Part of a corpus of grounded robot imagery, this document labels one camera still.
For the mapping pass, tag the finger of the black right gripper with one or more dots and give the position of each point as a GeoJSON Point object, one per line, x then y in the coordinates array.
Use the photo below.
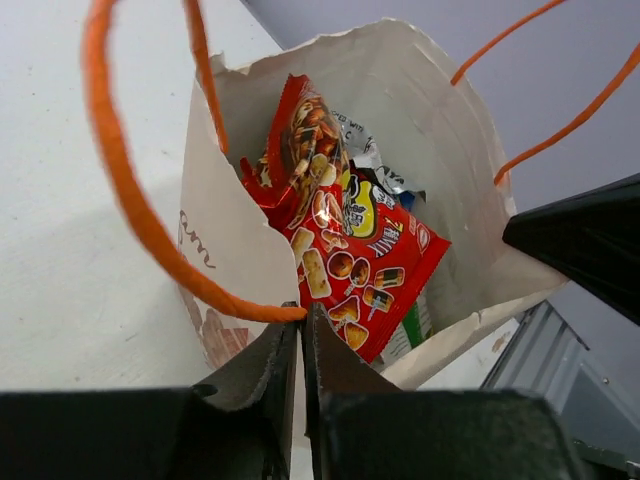
{"type": "Point", "coordinates": [592, 238]}

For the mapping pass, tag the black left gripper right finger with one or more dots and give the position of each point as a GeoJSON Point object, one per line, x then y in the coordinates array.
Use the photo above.
{"type": "Point", "coordinates": [362, 426]}

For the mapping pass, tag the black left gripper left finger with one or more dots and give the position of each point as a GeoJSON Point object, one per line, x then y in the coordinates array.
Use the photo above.
{"type": "Point", "coordinates": [234, 424]}

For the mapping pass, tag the green snack bag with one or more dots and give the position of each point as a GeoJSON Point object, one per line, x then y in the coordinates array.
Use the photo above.
{"type": "Point", "coordinates": [415, 329]}

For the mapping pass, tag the beige paper bag orange handles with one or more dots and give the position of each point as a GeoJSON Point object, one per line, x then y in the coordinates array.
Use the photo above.
{"type": "Point", "coordinates": [235, 272]}

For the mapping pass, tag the small red snack packet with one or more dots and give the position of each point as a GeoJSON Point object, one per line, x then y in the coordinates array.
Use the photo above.
{"type": "Point", "coordinates": [357, 251]}

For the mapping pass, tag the small silver snack packet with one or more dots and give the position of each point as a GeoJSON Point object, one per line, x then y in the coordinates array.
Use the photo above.
{"type": "Point", "coordinates": [365, 154]}

